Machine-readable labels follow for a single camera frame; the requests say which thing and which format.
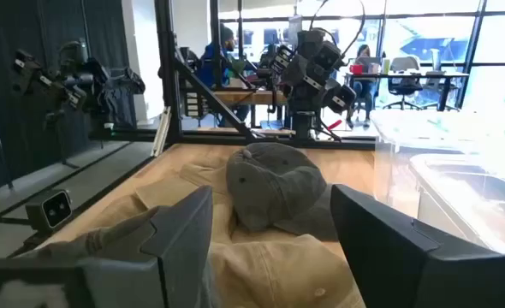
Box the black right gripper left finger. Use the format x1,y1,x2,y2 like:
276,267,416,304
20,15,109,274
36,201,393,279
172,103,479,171
0,184,215,308

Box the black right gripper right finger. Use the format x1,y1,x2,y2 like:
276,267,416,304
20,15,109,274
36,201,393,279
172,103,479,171
330,183,505,308

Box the tan cap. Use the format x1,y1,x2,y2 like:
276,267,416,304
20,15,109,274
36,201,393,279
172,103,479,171
207,200,367,308
79,162,236,247

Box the dark olive cap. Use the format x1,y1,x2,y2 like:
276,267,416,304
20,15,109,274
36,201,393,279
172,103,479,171
225,142,339,241

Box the clear plastic bin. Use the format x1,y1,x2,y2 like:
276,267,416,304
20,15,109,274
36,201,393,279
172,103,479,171
408,151,505,256
370,109,505,172

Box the white metal bar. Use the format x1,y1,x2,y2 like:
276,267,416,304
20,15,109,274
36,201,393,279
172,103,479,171
151,106,172,157

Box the wooden desk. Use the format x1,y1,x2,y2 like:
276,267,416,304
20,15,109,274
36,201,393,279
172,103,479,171
211,88,288,107

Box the person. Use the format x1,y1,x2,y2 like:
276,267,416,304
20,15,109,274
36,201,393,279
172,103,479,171
346,44,380,129
199,23,252,127

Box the grey office chair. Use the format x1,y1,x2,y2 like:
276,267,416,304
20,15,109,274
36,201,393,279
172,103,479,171
383,55,425,111

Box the black office desk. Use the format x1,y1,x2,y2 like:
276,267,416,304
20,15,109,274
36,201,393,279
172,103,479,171
344,70,470,112

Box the small black camera box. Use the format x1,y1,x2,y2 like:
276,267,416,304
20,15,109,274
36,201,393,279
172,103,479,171
24,189,74,234

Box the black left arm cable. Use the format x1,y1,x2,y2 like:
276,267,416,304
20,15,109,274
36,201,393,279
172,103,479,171
307,0,367,56

